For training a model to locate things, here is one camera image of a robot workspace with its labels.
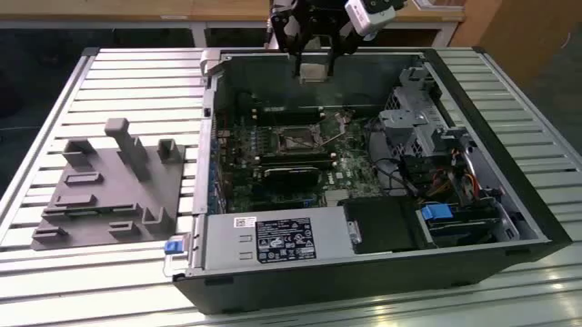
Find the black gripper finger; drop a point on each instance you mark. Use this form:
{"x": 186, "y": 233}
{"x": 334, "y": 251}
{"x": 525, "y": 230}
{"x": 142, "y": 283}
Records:
{"x": 286, "y": 30}
{"x": 348, "y": 37}

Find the small silver CPU plate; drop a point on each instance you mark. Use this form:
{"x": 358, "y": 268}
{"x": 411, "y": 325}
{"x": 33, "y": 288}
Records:
{"x": 314, "y": 72}

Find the thin metal locking lever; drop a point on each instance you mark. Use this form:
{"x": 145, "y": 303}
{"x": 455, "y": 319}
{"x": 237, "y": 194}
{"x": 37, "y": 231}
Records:
{"x": 332, "y": 137}

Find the CPU socket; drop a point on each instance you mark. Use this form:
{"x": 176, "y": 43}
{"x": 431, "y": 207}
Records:
{"x": 298, "y": 143}

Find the black RAM slot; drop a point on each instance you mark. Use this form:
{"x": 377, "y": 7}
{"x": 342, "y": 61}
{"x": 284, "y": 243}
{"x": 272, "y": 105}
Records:
{"x": 292, "y": 156}

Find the black plastic bay cover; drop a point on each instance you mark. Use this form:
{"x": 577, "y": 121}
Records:
{"x": 386, "y": 225}

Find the grey plastic case latch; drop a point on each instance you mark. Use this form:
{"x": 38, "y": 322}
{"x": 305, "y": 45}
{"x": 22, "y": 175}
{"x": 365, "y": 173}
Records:
{"x": 210, "y": 61}

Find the silver metal drive cage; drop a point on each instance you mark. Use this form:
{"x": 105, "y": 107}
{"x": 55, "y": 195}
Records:
{"x": 409, "y": 117}

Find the green motherboard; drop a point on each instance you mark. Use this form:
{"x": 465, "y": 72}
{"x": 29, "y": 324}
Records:
{"x": 354, "y": 163}

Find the wooden cabinet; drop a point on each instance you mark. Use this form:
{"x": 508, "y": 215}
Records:
{"x": 523, "y": 34}

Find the black graphics card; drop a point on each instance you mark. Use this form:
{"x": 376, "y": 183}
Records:
{"x": 292, "y": 177}

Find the silver finned heatsink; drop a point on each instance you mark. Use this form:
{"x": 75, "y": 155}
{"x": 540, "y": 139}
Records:
{"x": 338, "y": 198}

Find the blue disk carrier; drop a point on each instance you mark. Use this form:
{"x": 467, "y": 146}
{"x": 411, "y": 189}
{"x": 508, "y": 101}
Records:
{"x": 437, "y": 213}

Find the grey parts rack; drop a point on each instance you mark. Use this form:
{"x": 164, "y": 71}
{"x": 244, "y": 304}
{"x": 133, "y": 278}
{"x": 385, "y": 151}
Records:
{"x": 118, "y": 190}

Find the black hard disk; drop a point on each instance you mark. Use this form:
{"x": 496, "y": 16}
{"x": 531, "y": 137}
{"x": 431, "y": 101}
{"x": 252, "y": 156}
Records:
{"x": 460, "y": 231}

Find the silver power supply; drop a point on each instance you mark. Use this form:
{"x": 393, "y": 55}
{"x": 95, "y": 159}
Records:
{"x": 228, "y": 245}

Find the blue case latch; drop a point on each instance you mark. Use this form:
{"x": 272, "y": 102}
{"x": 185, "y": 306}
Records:
{"x": 173, "y": 247}

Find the black open PC case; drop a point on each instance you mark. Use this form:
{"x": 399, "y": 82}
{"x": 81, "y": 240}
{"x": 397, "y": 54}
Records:
{"x": 318, "y": 289}

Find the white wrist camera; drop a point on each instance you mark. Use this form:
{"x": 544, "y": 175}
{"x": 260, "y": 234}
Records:
{"x": 369, "y": 18}

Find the wooden desk white frame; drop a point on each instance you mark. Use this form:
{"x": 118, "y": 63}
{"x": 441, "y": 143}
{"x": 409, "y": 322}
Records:
{"x": 137, "y": 8}

